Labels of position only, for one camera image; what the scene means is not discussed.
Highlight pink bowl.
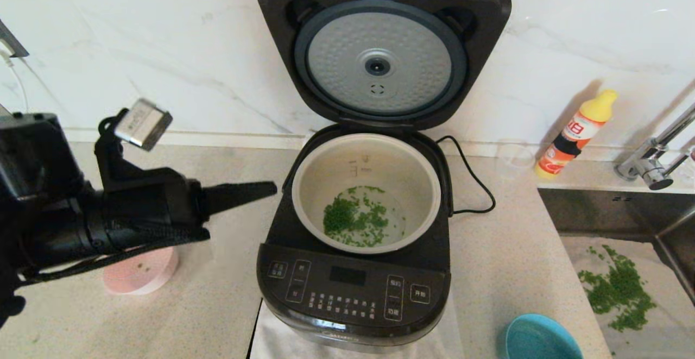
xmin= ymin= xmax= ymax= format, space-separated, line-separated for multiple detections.
xmin=102 ymin=245 xmax=180 ymax=295

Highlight chopped green vegetables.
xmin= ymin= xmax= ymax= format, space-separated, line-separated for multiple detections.
xmin=136 ymin=185 xmax=408 ymax=271

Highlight blue bowl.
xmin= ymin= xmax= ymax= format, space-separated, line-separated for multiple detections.
xmin=505 ymin=313 xmax=584 ymax=359

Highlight black rice cooker base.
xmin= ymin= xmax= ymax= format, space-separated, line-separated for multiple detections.
xmin=256 ymin=125 xmax=453 ymax=355

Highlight white towel under cooker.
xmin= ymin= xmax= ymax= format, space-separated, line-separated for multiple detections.
xmin=252 ymin=294 xmax=465 ymax=359

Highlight white inner pot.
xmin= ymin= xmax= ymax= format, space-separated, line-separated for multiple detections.
xmin=292 ymin=134 xmax=442 ymax=255

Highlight clear plastic cup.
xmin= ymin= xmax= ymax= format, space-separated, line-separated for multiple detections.
xmin=497 ymin=141 xmax=537 ymax=181

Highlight yellow orange squeeze bottle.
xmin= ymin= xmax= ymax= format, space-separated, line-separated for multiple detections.
xmin=535 ymin=89 xmax=620 ymax=179

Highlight stainless steel sink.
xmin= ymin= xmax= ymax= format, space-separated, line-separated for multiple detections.
xmin=538 ymin=188 xmax=695 ymax=359

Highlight green grains on sink towel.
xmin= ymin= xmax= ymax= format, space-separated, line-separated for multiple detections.
xmin=578 ymin=245 xmax=658 ymax=332

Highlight chrome faucet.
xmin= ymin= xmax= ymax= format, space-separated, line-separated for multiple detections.
xmin=615 ymin=104 xmax=695 ymax=191

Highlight white towel in sink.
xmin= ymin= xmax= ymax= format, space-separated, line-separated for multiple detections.
xmin=559 ymin=234 xmax=695 ymax=359

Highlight clear plastic water bottle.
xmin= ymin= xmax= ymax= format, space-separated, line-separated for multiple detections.
xmin=679 ymin=146 xmax=695 ymax=181

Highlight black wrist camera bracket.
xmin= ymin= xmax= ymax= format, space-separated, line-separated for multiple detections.
xmin=95 ymin=108 xmax=188 ymax=194

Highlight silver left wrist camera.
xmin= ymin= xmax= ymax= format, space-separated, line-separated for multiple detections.
xmin=114 ymin=98 xmax=173 ymax=152

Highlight white power cable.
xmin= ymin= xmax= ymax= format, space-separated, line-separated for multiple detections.
xmin=3 ymin=55 xmax=29 ymax=115

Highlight grey wall socket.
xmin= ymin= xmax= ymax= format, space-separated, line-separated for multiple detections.
xmin=0 ymin=20 xmax=29 ymax=58

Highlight black power cable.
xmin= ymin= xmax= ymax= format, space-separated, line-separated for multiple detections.
xmin=437 ymin=135 xmax=497 ymax=215

